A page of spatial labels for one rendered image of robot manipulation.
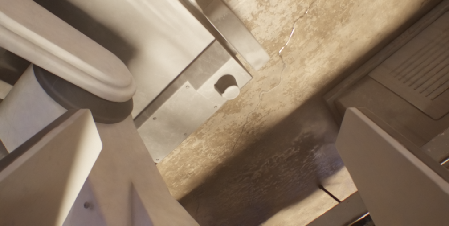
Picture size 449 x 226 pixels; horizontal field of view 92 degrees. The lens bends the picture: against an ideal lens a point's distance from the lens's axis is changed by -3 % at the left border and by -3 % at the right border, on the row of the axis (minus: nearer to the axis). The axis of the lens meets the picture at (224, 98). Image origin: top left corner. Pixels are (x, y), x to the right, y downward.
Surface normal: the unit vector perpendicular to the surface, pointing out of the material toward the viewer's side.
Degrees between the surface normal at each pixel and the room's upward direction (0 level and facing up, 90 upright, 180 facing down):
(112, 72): 90
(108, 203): 90
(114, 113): 52
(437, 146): 90
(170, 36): 0
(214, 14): 73
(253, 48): 6
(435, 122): 90
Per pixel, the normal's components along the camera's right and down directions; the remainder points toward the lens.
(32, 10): 0.73, -0.66
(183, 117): 0.33, 0.59
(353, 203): -0.57, -0.50
